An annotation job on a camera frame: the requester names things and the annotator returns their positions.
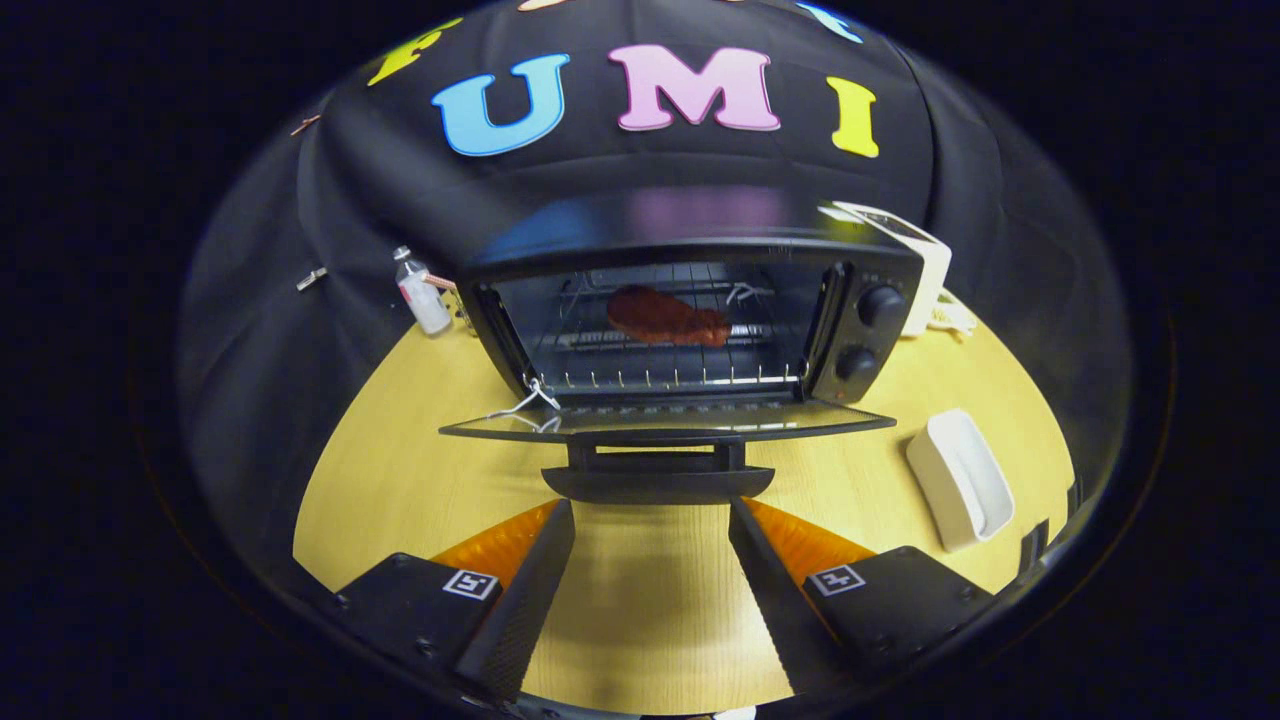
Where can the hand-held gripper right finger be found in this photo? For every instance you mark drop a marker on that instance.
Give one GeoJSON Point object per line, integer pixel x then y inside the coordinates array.
{"type": "Point", "coordinates": [775, 600]}

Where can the white pop-up toaster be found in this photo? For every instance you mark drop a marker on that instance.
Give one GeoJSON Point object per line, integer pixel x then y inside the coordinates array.
{"type": "Point", "coordinates": [935, 270]}

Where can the reddish brown meat piece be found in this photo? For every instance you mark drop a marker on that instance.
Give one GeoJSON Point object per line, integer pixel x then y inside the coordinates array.
{"type": "Point", "coordinates": [660, 315]}

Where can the white divided dish with beans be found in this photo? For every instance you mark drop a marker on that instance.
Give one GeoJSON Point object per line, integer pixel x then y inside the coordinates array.
{"type": "Point", "coordinates": [955, 318]}

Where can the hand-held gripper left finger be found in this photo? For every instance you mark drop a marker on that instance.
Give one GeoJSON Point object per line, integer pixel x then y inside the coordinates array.
{"type": "Point", "coordinates": [525, 600]}

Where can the black toaster oven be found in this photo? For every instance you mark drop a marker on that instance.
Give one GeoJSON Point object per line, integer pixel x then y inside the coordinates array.
{"type": "Point", "coordinates": [850, 320]}

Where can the wooden clothespin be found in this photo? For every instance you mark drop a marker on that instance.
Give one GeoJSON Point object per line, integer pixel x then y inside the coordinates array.
{"type": "Point", "coordinates": [305, 125]}

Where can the small white rectangular tray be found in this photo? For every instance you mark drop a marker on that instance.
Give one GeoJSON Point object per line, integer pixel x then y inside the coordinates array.
{"type": "Point", "coordinates": [955, 490]}

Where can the clear plastic bottle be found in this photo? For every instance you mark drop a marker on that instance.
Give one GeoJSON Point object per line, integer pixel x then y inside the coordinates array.
{"type": "Point", "coordinates": [425, 300]}

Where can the silver metal clip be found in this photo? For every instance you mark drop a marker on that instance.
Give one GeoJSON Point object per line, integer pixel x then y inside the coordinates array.
{"type": "Point", "coordinates": [311, 278]}

